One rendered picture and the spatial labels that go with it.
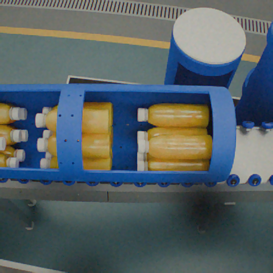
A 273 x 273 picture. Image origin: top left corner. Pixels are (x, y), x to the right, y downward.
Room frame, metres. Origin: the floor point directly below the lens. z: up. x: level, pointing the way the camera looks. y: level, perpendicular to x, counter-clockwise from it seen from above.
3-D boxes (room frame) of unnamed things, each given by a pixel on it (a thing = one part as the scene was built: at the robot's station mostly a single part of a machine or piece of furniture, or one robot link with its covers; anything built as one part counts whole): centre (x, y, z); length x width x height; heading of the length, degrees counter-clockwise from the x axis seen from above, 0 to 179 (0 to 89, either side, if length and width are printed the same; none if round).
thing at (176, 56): (0.93, -0.24, 0.59); 0.28 x 0.28 x 0.88
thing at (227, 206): (0.42, -0.39, 0.31); 0.06 x 0.06 x 0.63; 3
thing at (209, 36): (0.93, -0.24, 1.03); 0.28 x 0.28 x 0.01
